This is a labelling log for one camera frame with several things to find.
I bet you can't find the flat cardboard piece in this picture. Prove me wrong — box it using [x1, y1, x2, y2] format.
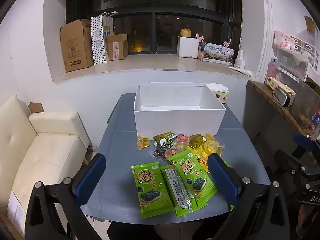
[27, 102, 45, 115]

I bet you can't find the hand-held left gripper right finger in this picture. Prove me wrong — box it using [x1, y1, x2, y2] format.
[192, 154, 292, 240]

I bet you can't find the olive gold snack packet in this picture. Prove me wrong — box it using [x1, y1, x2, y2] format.
[189, 134, 207, 149]

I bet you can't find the white cardboard box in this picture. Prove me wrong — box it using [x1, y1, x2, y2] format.
[134, 82, 227, 136]

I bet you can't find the dark side cabinet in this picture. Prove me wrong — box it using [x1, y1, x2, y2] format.
[244, 80, 320, 160]

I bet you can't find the person's dark clothing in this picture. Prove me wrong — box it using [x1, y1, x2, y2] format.
[107, 221, 163, 240]

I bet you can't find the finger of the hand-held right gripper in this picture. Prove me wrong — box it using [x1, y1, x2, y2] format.
[274, 149, 312, 178]
[292, 132, 320, 154]

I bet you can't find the yellow snack bag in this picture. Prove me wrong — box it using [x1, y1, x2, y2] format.
[187, 147, 213, 175]

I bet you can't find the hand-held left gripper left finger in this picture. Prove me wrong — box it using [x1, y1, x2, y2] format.
[25, 154, 107, 240]

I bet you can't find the clear plastic drawer unit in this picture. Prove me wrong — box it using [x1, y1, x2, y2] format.
[271, 30, 320, 82]

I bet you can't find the small cardboard box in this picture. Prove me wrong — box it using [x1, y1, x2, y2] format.
[105, 34, 129, 61]

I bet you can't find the long printed box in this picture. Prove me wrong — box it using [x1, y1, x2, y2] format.
[202, 44, 236, 66]

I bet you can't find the pink patterned pouch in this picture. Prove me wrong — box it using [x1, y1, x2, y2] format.
[274, 30, 296, 47]

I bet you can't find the pile of yellow jelly cups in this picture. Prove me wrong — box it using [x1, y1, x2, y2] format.
[195, 132, 225, 163]

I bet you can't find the white foam box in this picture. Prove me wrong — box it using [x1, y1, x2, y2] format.
[177, 36, 200, 58]

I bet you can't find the large cardboard box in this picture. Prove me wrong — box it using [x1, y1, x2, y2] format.
[60, 19, 94, 73]

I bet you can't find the black framed window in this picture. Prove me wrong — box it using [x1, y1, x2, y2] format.
[65, 0, 243, 55]

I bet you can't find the white bottle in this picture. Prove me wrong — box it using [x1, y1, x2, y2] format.
[235, 50, 244, 68]

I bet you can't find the cream sofa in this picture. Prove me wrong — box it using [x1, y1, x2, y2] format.
[0, 94, 90, 233]

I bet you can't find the clear acrylic container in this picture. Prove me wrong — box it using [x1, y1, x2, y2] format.
[291, 80, 320, 128]

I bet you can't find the cream small box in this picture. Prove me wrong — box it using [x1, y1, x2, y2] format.
[265, 76, 284, 90]

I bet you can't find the small green snack packet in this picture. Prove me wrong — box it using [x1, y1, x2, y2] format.
[153, 131, 177, 147]

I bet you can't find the green seaweed snack packet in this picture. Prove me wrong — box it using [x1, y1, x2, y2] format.
[160, 165, 194, 217]
[167, 150, 218, 205]
[131, 162, 175, 218]

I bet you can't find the cream alarm clock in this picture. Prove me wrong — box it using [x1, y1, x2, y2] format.
[272, 85, 296, 107]

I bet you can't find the dark snack packet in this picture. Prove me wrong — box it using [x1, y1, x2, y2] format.
[151, 146, 170, 161]

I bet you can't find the polka dot paper bag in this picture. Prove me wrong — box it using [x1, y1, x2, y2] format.
[90, 12, 118, 65]

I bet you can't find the orange yellow jelly cup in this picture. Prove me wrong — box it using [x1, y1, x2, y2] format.
[136, 135, 150, 151]

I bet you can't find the tissue pack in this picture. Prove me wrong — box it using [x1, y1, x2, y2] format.
[205, 83, 230, 103]

